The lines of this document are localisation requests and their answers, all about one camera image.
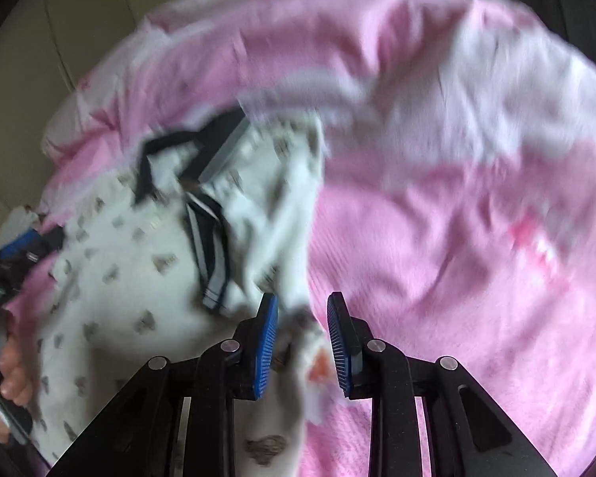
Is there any navy striped cloth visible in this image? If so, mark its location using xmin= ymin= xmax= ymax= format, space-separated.
xmin=134 ymin=107 xmax=249 ymax=316

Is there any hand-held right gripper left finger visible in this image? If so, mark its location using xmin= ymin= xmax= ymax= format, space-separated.
xmin=45 ymin=293 xmax=280 ymax=477

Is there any person's left hand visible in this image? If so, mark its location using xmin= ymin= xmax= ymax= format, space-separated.
xmin=0 ymin=315 xmax=37 ymax=407

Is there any beige wardrobe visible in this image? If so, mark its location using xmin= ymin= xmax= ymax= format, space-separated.
xmin=0 ymin=0 xmax=150 ymax=259

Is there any white heart print baby garment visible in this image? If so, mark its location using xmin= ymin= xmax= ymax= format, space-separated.
xmin=30 ymin=109 xmax=339 ymax=477

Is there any white crumpled cloth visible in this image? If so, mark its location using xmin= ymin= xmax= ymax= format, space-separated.
xmin=2 ymin=204 xmax=46 ymax=239

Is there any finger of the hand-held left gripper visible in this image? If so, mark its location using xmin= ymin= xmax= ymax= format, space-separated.
xmin=0 ymin=227 xmax=66 ymax=265

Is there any pink and white blanket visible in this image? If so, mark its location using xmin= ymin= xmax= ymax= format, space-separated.
xmin=40 ymin=0 xmax=596 ymax=477

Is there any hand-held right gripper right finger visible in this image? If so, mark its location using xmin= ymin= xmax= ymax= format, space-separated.
xmin=326 ymin=291 xmax=559 ymax=477

